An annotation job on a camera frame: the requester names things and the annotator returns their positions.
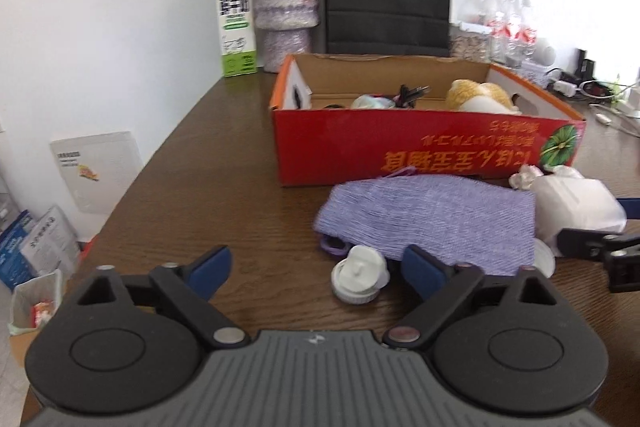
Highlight purple woven pouch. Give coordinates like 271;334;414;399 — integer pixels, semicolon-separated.
314;174;535;275

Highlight purple textured vase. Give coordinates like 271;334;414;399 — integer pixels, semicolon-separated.
255;0;320;72

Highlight white round speaker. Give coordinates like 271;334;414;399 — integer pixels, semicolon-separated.
532;42;556;66

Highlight green white milk carton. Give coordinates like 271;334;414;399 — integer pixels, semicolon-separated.
216;0;257;77

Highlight pale green plastic bag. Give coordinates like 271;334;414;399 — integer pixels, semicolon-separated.
350;94;396;109

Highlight red cardboard box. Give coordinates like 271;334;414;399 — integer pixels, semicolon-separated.
270;54;586;186

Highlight crumpled white tissue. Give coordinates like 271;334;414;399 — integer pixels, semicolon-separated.
509;165;544;191

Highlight white patterned tin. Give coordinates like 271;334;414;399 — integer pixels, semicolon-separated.
518;60;550;83

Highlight cardboard trash box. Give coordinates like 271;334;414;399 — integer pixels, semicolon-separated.
8;269;64;367

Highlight water bottle pack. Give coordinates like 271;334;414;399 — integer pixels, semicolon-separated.
458;0;537;67

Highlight seed filled clear container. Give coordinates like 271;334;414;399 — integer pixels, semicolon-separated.
449;22;492;63

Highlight black braided cable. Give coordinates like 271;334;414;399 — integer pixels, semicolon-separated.
391;83;433;111

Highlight white charger with cables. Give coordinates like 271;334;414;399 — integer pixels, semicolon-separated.
544;67;639;139

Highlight white flip bottle cap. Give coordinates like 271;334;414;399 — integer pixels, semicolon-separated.
331;245;390;306

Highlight white wall panel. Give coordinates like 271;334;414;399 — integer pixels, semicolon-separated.
50;131;142;215

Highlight blue white paper boxes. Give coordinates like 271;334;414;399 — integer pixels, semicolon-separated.
1;205;81;291

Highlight yellow white plush toy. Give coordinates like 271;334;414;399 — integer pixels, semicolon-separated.
445;79;520;115

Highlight white wet wipes pack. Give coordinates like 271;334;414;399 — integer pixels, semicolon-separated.
529;166;627;246

